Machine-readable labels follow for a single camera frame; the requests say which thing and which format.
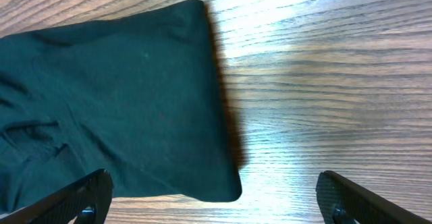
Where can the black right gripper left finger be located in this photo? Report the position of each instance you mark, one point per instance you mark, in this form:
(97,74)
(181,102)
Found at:
(84,201)

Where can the black t-shirt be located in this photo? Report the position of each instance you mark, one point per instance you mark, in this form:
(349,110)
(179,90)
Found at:
(138,96)

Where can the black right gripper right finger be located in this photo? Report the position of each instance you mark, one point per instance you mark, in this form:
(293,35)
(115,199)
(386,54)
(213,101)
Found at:
(342,201)

